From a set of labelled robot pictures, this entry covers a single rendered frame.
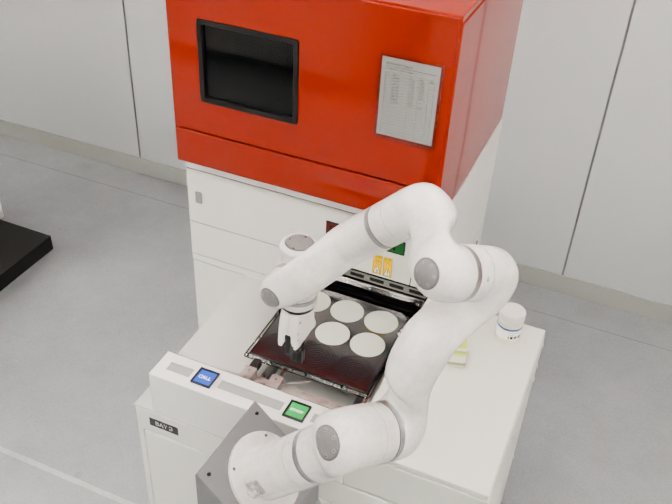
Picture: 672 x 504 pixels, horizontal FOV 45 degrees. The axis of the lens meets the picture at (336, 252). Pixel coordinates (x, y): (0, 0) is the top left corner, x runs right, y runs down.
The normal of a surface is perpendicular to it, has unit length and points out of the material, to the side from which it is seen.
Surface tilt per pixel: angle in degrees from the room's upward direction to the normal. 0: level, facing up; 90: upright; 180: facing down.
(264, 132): 90
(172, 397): 90
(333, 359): 0
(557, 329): 0
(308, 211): 90
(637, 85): 90
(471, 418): 0
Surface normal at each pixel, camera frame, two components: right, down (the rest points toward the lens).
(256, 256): -0.40, 0.53
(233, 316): 0.04, -0.80
